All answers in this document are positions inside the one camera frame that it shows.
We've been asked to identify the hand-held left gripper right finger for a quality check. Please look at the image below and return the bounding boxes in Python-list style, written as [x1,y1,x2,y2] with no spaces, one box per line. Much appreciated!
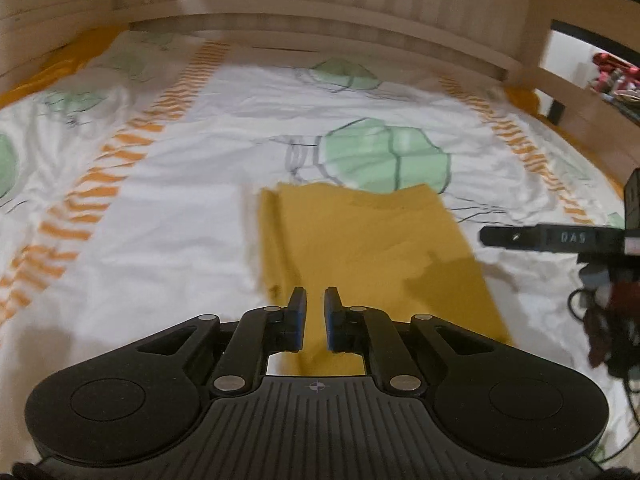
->
[324,287,488,394]

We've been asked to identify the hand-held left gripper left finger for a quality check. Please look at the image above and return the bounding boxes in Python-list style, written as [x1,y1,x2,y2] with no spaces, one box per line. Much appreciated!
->
[136,287,307,394]

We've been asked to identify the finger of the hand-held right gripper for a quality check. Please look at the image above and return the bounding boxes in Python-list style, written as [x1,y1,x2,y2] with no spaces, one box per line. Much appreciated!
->
[478,224,627,252]

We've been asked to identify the mustard yellow pants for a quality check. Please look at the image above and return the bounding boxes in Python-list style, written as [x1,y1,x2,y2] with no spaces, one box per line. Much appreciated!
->
[256,183,513,377]

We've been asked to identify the red items on shelf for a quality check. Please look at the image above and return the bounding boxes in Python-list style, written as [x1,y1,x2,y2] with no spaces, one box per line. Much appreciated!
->
[589,51,640,126]

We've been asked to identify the white printed blanket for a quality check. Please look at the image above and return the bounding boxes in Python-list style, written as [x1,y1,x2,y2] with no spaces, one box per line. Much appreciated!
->
[0,27,640,466]

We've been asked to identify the orange bed sheet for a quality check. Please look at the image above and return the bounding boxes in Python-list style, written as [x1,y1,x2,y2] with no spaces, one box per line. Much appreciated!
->
[0,25,626,191]

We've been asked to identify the black cable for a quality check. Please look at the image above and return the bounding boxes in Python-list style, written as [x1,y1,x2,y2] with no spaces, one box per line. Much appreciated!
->
[566,286,640,423]

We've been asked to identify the wooden bed frame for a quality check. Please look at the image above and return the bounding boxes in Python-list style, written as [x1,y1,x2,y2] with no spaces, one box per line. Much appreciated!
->
[0,0,640,196]

